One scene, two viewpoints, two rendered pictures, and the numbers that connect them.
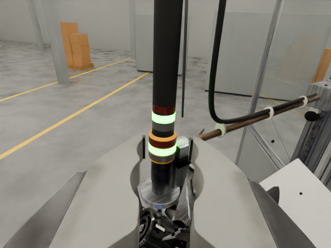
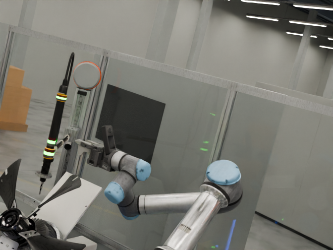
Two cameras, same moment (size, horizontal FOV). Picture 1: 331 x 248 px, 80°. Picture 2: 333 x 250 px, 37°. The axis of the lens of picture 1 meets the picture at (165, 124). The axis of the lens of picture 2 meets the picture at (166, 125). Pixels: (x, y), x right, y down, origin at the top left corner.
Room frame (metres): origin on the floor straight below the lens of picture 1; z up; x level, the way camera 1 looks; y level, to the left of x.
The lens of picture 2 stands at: (-1.23, 1.54, 2.05)
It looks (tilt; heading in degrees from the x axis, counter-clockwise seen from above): 7 degrees down; 302
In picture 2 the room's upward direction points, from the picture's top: 14 degrees clockwise
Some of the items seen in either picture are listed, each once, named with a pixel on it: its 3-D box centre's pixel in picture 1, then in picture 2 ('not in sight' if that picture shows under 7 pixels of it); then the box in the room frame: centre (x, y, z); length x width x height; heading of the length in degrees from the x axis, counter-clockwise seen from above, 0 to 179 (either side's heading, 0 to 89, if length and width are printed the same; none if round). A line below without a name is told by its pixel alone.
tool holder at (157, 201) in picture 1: (165, 170); (46, 164); (0.27, 0.00, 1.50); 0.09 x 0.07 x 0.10; 125
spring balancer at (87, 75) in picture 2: not in sight; (86, 75); (0.68, -0.59, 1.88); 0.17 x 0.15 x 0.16; 0
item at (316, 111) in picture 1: (312, 113); (68, 145); (0.61, -0.48, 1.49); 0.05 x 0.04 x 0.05; 125
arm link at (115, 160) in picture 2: not in sight; (120, 161); (-0.11, 0.00, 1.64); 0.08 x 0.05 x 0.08; 90
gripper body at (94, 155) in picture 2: not in sight; (104, 156); (-0.03, 0.00, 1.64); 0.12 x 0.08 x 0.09; 0
